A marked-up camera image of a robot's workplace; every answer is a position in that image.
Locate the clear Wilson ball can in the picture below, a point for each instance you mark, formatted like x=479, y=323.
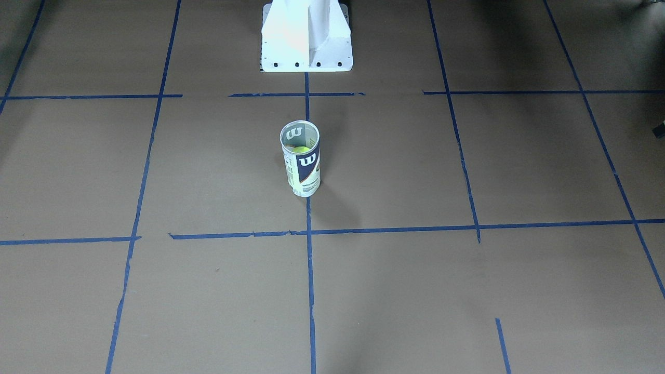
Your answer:
x=303, y=170

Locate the white metal mount base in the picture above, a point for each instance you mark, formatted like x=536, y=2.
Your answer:
x=306, y=36

